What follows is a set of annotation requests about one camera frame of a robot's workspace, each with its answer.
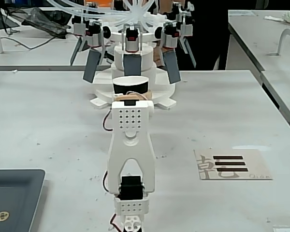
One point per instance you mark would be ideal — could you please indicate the white multi-legged robot device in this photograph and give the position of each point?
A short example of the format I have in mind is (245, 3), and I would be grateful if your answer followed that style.
(135, 62)

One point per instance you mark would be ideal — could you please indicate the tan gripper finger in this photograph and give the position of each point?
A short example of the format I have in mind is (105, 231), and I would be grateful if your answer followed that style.
(149, 94)

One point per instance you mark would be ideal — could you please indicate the person in black clothes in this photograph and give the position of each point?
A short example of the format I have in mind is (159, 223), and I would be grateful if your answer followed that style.
(207, 33)

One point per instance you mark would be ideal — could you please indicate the gray tray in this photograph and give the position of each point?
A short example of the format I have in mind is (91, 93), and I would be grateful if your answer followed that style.
(14, 200)

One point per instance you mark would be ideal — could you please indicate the valve with gray paddle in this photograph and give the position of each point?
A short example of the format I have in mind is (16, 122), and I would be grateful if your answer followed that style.
(186, 29)
(77, 36)
(93, 53)
(132, 52)
(170, 55)

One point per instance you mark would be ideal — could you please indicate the black and white paper cup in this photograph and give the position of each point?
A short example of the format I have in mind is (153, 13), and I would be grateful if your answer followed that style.
(130, 84)

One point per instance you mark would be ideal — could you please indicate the crumpled white tissue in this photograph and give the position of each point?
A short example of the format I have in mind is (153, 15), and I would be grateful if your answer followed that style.
(271, 18)

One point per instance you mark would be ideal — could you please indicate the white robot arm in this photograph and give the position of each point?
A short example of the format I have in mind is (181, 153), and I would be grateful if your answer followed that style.
(130, 147)

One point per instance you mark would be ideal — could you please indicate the black plastic bag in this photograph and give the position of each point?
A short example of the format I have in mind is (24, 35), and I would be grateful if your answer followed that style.
(47, 20)

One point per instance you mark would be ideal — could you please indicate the translucent tube bundle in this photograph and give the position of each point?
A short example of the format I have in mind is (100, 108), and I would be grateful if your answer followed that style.
(125, 12)

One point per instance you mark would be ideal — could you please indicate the orange object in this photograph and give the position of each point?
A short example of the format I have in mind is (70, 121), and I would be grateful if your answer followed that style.
(94, 3)

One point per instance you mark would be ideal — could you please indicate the card with Chinese character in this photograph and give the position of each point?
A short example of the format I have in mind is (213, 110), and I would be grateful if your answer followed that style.
(232, 165)

